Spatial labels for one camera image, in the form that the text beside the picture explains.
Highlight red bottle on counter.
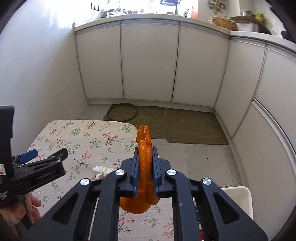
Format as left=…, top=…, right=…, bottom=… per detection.
left=190, top=6, right=198, bottom=19

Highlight green yellow snack bags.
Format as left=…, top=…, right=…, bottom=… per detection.
left=246, top=10, right=265, bottom=22

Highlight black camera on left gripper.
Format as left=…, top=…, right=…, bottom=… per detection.
left=1, top=105, right=15, bottom=184

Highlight green floor mat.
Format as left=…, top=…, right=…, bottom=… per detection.
left=166, top=108, right=228, bottom=145
left=103, top=105, right=167, bottom=140

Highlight dark blue toothpaste box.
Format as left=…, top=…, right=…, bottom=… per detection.
left=193, top=197, right=204, bottom=241

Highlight round woven mat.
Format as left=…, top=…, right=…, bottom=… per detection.
left=106, top=103, right=138, bottom=123

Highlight white plastic trash bin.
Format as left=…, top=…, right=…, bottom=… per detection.
left=222, top=186, right=253, bottom=219

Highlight green floor mat left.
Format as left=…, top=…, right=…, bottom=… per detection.
left=103, top=105, right=167, bottom=140

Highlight green floor mat right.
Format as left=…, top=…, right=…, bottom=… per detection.
left=166, top=108, right=228, bottom=145

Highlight white lower kitchen cabinets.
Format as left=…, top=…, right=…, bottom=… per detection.
left=74, top=14, right=295, bottom=238

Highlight steel tray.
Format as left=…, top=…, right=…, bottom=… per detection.
left=230, top=16, right=271, bottom=35

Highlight woven basket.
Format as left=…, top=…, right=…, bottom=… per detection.
left=210, top=16, right=238, bottom=31

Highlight floral tablecloth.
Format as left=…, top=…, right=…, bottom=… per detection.
left=29, top=120, right=174, bottom=240

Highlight person's left hand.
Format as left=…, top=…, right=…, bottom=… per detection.
left=1, top=192, right=41, bottom=237

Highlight hanging utensils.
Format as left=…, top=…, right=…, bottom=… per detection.
left=207, top=0, right=226, bottom=15

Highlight crumpled white tissue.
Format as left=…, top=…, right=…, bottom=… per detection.
left=92, top=166, right=115, bottom=180

